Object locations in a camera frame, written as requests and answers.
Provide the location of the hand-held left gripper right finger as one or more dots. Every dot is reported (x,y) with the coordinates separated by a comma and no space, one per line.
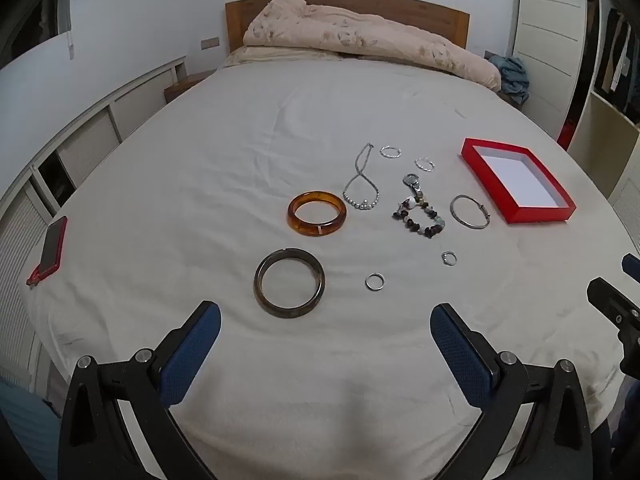
(462,355)

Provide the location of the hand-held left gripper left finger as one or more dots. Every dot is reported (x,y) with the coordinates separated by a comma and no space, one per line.
(192,355)

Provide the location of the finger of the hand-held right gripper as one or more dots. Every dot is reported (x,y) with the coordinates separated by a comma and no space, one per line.
(612,302)
(631,265)

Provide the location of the dark brown bangle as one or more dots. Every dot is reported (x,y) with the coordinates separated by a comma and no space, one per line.
(260,285)

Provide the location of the thin silver bangle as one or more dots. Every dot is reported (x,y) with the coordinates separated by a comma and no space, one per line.
(452,210)

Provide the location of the red jewelry box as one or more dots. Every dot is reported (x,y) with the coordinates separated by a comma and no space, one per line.
(515,175)

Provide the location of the amber bangle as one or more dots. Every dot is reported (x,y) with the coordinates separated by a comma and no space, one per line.
(295,215)

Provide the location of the red object by wardrobe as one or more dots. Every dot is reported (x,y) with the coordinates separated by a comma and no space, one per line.
(566,135)

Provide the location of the phone in red case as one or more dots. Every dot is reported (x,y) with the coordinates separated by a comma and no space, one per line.
(52,245)

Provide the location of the silver pendant watch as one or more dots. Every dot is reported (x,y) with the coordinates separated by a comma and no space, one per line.
(411,179)

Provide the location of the twisted silver hoop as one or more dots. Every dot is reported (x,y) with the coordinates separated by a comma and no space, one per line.
(417,161)

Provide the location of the open closet with clothes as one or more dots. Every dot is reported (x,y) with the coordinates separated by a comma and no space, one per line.
(617,60)

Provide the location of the thin silver hoop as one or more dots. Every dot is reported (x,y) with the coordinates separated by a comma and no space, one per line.
(381,151)

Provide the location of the blue crumpled clothes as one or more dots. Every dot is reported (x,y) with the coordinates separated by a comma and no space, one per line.
(512,77)

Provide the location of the white low window cabinet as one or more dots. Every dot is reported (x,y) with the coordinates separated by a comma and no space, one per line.
(85,145)

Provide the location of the white wardrobe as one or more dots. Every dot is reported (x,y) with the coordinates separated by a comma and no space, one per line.
(550,35)

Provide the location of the cream pillow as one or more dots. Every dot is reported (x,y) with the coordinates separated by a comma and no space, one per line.
(260,54)

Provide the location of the beige floral quilt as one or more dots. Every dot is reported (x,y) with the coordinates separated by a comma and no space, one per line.
(375,35)

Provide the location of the clear blind wand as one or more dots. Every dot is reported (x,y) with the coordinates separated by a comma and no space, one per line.
(70,40)

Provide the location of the wooden headboard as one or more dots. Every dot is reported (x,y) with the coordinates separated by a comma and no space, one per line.
(400,10)

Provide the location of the wall switch plate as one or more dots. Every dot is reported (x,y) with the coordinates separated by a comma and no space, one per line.
(210,43)

